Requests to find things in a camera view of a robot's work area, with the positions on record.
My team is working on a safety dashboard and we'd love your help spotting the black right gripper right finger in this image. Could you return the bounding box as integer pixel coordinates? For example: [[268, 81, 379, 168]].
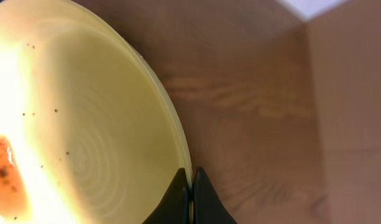
[[193, 167, 237, 224]]

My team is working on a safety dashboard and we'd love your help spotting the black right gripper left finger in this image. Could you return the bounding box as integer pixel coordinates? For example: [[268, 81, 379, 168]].
[[142, 168, 190, 224]]

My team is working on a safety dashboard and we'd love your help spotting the yellow plate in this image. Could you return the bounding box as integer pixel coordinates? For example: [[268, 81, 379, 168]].
[[0, 0, 191, 223]]

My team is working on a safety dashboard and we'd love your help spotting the green yellow sponge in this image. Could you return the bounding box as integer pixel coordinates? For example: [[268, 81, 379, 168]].
[[0, 136, 30, 221]]

